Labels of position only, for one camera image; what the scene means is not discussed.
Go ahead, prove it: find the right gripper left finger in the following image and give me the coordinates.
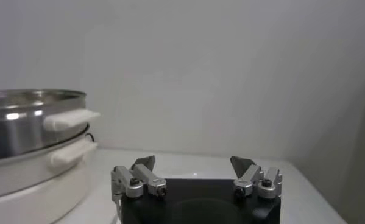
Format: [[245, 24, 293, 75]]
[[110, 155, 168, 202]]

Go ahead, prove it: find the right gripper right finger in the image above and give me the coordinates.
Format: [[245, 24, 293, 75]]
[[230, 155, 283, 200]]

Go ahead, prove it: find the steel perforated steamer basket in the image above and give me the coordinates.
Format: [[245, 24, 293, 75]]
[[0, 89, 101, 162]]

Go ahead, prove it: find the white electric pot base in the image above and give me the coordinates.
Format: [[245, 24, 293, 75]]
[[0, 133, 99, 224]]

